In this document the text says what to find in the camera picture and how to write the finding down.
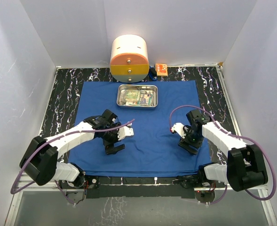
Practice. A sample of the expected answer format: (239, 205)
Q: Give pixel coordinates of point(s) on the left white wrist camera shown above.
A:
(125, 131)

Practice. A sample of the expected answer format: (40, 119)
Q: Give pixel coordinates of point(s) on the round three-drawer storage box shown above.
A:
(129, 61)

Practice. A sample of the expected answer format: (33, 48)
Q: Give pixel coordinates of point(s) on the blue surgical cloth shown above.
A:
(153, 151)

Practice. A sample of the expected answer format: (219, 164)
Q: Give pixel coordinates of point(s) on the blue black clip tool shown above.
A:
(152, 74)

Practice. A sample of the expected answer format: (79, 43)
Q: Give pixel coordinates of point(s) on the packaged supplies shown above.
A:
(136, 98)

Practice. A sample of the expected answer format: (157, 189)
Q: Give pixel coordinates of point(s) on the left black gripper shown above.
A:
(110, 148)

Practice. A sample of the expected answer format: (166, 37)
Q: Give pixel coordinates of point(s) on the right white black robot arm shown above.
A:
(245, 167)

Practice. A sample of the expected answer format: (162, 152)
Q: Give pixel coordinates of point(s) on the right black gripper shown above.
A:
(185, 143)

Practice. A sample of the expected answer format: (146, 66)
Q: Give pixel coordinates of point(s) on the small orange spiral notebook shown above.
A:
(161, 70)

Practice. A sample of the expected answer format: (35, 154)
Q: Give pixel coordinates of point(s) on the steel instrument tray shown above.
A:
(139, 87)

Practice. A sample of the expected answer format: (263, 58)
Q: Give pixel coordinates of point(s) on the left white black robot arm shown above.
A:
(40, 161)

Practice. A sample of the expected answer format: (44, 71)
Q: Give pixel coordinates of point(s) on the aluminium frame rail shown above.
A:
(106, 201)

